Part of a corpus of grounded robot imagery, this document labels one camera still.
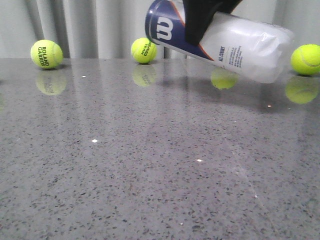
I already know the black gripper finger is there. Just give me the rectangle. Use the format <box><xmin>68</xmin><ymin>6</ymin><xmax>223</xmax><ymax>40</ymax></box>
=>
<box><xmin>182</xmin><ymin>0</ymin><xmax>241</xmax><ymax>46</ymax></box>

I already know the white plastic tennis ball can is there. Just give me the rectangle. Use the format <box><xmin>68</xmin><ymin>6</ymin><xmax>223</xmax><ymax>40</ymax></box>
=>
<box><xmin>145</xmin><ymin>0</ymin><xmax>294</xmax><ymax>83</ymax></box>

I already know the Head Team tennis ball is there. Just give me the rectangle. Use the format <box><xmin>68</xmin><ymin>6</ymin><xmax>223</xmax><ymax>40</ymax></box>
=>
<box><xmin>131</xmin><ymin>37</ymin><xmax>157</xmax><ymax>64</ymax></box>

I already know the plain yellow tennis ball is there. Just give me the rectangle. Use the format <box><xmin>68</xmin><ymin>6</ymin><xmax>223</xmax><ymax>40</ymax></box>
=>
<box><xmin>290</xmin><ymin>44</ymin><xmax>320</xmax><ymax>76</ymax></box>

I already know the Roland Garros tennis ball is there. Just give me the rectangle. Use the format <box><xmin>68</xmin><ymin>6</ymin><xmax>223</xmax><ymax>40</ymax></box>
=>
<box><xmin>30</xmin><ymin>39</ymin><xmax>64</xmax><ymax>69</ymax></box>

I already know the grey pleated curtain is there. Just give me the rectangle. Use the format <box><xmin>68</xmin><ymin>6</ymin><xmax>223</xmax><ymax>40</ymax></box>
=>
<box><xmin>0</xmin><ymin>0</ymin><xmax>320</xmax><ymax>59</ymax></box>

